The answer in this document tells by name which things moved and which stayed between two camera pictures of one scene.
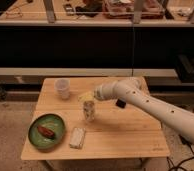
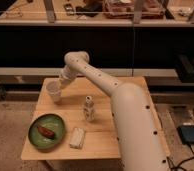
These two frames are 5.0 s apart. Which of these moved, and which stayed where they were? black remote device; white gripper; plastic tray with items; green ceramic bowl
Moved: white gripper
Stayed: plastic tray with items; green ceramic bowl; black remote device
